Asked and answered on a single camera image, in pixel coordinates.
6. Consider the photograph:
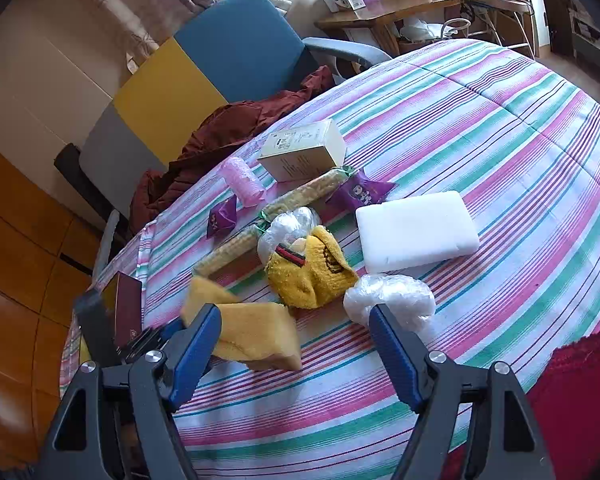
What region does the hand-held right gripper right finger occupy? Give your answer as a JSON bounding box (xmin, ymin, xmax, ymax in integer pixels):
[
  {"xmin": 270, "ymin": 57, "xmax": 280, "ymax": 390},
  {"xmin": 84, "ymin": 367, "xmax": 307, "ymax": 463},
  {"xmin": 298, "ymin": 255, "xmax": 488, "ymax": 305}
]
[{"xmin": 369, "ymin": 304, "xmax": 563, "ymax": 480}]

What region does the green and white snack packet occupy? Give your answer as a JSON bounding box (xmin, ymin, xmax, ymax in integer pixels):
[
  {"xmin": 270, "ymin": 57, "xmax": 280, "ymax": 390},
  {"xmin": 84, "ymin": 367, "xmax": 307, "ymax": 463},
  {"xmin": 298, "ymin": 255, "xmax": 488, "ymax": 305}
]
[{"xmin": 260, "ymin": 166, "xmax": 361, "ymax": 221}]

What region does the white foam block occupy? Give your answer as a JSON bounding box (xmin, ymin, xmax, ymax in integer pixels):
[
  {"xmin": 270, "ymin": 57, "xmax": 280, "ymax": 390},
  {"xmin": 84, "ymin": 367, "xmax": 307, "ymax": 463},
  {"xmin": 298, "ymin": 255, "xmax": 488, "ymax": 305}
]
[{"xmin": 355, "ymin": 191, "xmax": 481, "ymax": 272}]

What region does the maroon jacket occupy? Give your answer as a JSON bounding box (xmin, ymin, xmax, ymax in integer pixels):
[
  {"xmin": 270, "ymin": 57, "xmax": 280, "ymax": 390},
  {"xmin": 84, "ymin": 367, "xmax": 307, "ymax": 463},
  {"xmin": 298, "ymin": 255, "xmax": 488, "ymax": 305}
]
[{"xmin": 130, "ymin": 66, "xmax": 336, "ymax": 233}]

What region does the striped bed sheet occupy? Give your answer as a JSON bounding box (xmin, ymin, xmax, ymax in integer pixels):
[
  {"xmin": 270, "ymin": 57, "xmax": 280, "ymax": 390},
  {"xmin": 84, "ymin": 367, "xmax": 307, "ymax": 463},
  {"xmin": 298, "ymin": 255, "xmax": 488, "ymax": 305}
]
[{"xmin": 60, "ymin": 37, "xmax": 600, "ymax": 480}]

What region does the wooden side table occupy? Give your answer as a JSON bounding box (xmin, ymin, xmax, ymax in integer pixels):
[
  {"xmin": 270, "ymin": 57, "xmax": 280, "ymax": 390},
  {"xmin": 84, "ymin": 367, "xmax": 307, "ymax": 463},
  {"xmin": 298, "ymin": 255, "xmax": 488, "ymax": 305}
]
[{"xmin": 314, "ymin": 0, "xmax": 463, "ymax": 58}]

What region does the small purple snack packet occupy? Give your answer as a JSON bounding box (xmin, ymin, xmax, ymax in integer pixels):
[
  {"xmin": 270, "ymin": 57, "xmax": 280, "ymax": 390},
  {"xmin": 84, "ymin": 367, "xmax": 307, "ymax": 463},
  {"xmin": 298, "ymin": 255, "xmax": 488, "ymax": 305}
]
[{"xmin": 206, "ymin": 195, "xmax": 239, "ymax": 239}]

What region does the large purple snack packet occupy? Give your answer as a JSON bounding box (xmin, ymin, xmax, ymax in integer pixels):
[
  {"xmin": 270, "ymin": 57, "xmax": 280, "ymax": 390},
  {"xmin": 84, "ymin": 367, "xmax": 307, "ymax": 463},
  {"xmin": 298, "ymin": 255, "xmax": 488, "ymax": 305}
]
[{"xmin": 325, "ymin": 169, "xmax": 397, "ymax": 215}]

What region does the short packaged snack bar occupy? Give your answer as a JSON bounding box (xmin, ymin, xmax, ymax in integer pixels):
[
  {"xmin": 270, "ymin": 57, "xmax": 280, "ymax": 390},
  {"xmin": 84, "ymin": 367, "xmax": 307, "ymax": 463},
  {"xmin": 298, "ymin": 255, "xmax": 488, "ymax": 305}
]
[{"xmin": 194, "ymin": 222, "xmax": 266, "ymax": 278}]

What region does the red blanket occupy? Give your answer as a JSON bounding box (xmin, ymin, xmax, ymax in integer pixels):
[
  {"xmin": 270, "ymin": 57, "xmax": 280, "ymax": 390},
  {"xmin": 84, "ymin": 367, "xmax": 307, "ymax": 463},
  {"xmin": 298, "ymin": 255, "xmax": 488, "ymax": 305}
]
[{"xmin": 440, "ymin": 320, "xmax": 600, "ymax": 480}]

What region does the clear plastic bag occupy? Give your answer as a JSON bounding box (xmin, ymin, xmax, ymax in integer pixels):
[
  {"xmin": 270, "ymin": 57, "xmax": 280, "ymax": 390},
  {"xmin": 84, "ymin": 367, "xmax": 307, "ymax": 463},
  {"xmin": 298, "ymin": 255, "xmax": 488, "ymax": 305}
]
[
  {"xmin": 257, "ymin": 206, "xmax": 322, "ymax": 263},
  {"xmin": 343, "ymin": 274, "xmax": 436, "ymax": 333}
]

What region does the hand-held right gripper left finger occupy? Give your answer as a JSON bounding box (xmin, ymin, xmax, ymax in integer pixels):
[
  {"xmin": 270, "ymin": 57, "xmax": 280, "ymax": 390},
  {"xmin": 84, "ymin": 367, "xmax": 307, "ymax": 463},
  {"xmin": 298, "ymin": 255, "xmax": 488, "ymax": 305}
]
[{"xmin": 39, "ymin": 302, "xmax": 223, "ymax": 480}]

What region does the beige carton box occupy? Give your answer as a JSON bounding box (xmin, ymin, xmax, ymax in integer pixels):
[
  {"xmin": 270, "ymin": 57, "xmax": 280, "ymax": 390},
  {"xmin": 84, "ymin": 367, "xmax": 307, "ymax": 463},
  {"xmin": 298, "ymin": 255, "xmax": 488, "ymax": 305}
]
[{"xmin": 256, "ymin": 119, "xmax": 347, "ymax": 182}]

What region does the yellow knitted toy in bag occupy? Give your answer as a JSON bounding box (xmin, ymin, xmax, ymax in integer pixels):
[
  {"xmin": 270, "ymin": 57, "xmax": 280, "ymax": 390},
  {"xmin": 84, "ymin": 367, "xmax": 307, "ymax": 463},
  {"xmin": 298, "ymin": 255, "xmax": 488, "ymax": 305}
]
[{"xmin": 264, "ymin": 225, "xmax": 360, "ymax": 309}]

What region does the yellow sponge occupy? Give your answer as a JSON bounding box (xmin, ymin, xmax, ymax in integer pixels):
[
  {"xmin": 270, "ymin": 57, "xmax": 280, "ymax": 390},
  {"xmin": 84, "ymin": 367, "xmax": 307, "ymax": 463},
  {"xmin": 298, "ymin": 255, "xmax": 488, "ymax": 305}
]
[{"xmin": 181, "ymin": 277, "xmax": 303, "ymax": 372}]

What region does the pink hair roller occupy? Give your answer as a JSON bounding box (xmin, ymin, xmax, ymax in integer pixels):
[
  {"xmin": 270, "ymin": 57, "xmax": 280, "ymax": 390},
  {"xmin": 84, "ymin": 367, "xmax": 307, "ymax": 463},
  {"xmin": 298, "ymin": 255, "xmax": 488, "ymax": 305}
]
[{"xmin": 221, "ymin": 156, "xmax": 266, "ymax": 207}]

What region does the blue yellow grey armchair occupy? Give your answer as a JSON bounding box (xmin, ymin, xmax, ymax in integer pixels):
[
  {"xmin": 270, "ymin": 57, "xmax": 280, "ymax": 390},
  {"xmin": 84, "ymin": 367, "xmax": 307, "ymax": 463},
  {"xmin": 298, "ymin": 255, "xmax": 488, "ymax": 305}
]
[{"xmin": 54, "ymin": 0, "xmax": 391, "ymax": 281}]

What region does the metal rack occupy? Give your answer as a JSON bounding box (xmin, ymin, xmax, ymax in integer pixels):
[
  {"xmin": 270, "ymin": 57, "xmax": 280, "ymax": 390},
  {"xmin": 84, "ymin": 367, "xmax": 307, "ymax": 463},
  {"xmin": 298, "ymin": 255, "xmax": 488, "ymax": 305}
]
[{"xmin": 460, "ymin": 0, "xmax": 538, "ymax": 58}]

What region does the white plastic bag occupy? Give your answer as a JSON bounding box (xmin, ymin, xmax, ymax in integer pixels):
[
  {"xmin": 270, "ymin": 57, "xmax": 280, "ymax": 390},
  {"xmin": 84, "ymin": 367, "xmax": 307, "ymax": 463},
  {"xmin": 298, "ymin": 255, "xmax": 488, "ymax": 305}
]
[{"xmin": 399, "ymin": 16, "xmax": 448, "ymax": 43}]

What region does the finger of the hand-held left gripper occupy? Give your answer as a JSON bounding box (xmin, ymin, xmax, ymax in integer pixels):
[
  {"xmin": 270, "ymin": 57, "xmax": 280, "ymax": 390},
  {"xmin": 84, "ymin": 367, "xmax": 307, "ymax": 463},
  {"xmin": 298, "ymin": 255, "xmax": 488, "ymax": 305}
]
[{"xmin": 124, "ymin": 323, "xmax": 191, "ymax": 362}]

